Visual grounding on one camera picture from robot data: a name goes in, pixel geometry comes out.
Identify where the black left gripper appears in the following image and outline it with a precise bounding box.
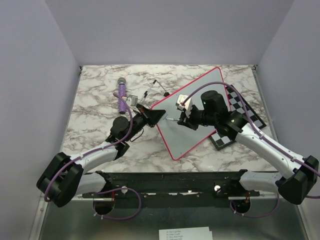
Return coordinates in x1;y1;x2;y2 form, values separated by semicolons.
124;104;166;142

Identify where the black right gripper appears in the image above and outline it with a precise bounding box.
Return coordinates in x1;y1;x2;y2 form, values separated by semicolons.
177;104;217;131

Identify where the white blue whiteboard marker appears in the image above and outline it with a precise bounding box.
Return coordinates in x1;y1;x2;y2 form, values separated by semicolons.
166;117;179;122

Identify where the pink framed whiteboard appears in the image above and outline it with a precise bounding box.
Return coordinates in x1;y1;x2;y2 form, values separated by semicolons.
151;67;231;161

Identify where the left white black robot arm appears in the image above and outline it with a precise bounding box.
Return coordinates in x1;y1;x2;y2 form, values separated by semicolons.
36;104;166;207

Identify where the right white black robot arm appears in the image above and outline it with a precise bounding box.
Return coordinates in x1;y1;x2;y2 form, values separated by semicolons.
176;90;319;205

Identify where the black whiteboard stand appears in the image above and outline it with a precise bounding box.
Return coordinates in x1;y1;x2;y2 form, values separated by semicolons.
138;79;170;104

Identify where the black white chessboard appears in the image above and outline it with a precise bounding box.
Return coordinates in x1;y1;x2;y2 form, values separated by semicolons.
209;84;267;151

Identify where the purple toy microphone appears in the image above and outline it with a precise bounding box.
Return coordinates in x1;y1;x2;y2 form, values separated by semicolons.
117;77;126;114

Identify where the white instruction paper sheet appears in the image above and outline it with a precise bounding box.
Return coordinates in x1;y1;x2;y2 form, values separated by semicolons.
158;226;213;240

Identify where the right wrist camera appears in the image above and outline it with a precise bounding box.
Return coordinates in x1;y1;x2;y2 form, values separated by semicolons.
175;94;193;112

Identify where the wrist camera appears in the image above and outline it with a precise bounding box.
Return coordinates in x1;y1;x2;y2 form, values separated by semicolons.
175;94;193;112
126;94;139;108

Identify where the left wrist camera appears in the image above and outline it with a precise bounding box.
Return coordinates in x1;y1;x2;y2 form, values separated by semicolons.
126;94;139;108

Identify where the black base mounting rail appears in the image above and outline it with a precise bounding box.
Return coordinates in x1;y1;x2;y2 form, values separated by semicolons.
83;170;260;209

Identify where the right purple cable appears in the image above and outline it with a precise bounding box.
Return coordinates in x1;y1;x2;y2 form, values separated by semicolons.
183;81;320;219

